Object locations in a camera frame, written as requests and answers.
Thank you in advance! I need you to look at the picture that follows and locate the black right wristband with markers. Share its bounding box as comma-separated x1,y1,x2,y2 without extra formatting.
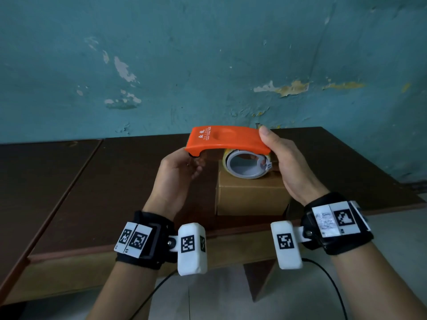
300,192,374,256

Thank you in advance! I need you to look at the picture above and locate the black left wristband with markers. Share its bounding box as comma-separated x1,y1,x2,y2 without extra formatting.
114,210,178,271

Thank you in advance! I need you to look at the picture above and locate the person's right hand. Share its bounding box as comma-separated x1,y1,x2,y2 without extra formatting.
258,126,331,207

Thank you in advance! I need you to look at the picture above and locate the black right camera cable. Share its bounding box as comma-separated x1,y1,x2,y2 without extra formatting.
302,258,349,320

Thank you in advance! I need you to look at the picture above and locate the black camera cable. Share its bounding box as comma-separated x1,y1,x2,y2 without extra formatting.
129,269,179,320
302,258,349,320

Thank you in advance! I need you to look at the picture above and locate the black left camera cable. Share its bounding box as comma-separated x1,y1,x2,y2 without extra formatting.
129,269,179,320

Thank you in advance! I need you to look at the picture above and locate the person's left forearm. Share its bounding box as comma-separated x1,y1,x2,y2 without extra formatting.
86,259,161,320

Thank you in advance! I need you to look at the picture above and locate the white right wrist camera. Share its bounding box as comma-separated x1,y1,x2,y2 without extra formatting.
270,220,313,270

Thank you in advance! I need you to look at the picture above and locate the person's right forearm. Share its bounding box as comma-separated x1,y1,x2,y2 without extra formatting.
330,241,427,320

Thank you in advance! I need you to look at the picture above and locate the person's left hand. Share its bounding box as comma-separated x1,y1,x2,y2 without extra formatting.
143,148,206,221

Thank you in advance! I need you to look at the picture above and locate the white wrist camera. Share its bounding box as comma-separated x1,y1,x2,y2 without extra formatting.
168,223,208,276
270,220,313,270

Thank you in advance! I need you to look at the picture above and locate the clear packing tape roll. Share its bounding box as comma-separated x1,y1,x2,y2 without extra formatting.
222,149,273,180

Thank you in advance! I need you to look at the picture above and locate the brown wooden table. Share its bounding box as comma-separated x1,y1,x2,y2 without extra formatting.
2,126,427,305
0,139,103,297

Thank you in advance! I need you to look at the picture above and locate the brown cardboard box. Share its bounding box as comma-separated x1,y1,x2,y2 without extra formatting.
215,160,293,217

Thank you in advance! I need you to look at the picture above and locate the black wristband with markers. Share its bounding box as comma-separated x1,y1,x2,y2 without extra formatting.
114,210,178,271
300,192,374,256

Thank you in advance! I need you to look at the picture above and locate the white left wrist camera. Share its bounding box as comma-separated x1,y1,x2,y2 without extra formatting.
168,223,208,276

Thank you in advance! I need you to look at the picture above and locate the orange tape dispenser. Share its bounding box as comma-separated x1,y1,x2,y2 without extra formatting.
185,125,272,158

